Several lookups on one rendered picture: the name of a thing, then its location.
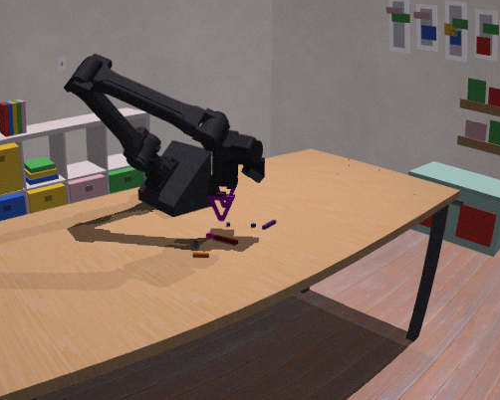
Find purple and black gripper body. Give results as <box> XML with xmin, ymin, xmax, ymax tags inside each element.
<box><xmin>207</xmin><ymin>158</ymin><xmax>238</xmax><ymax>197</ymax></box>

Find red rod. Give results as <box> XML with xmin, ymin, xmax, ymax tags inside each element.
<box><xmin>214</xmin><ymin>235</ymin><xmax>238</xmax><ymax>245</ymax></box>

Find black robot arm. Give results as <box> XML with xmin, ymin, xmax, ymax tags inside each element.
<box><xmin>64</xmin><ymin>54</ymin><xmax>265</xmax><ymax>192</ymax></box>

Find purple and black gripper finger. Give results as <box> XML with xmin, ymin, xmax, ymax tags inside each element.
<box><xmin>207</xmin><ymin>194</ymin><xmax>235</xmax><ymax>221</ymax></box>
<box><xmin>219</xmin><ymin>187</ymin><xmax>236</xmax><ymax>208</ymax></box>

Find purple rod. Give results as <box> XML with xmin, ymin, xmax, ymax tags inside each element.
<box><xmin>262</xmin><ymin>220</ymin><xmax>276</xmax><ymax>230</ymax></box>

